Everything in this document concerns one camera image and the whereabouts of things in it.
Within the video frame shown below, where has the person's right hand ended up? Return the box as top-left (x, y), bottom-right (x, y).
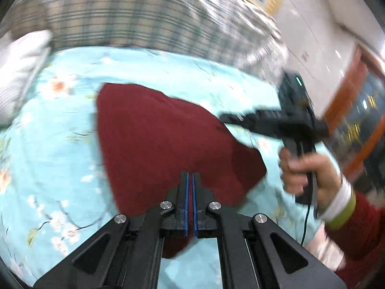
top-left (278, 147), bottom-right (344, 212)

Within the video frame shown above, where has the light blue floral bed sheet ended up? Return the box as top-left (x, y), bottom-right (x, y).
top-left (0, 46), bottom-right (331, 289)

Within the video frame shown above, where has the wooden glass cabinet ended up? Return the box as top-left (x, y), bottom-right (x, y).
top-left (323, 45), bottom-right (385, 185)

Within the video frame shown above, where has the plaid quilt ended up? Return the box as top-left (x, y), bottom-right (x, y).
top-left (0, 0), bottom-right (286, 88)

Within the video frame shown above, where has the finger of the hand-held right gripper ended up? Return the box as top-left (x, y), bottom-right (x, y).
top-left (219, 109), bottom-right (284, 139)

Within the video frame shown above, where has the maroon knit sweater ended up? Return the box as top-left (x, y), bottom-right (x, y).
top-left (96, 83), bottom-right (268, 259)

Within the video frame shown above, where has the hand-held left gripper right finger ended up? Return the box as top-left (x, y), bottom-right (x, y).
top-left (192, 171), bottom-right (346, 289)

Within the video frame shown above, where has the person's right forearm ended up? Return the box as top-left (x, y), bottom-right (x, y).
top-left (314, 175), bottom-right (385, 289)

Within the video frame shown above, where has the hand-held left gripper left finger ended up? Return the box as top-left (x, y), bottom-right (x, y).
top-left (33, 171), bottom-right (189, 289)

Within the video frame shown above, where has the white textured blanket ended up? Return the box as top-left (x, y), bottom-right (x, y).
top-left (0, 30), bottom-right (53, 127)

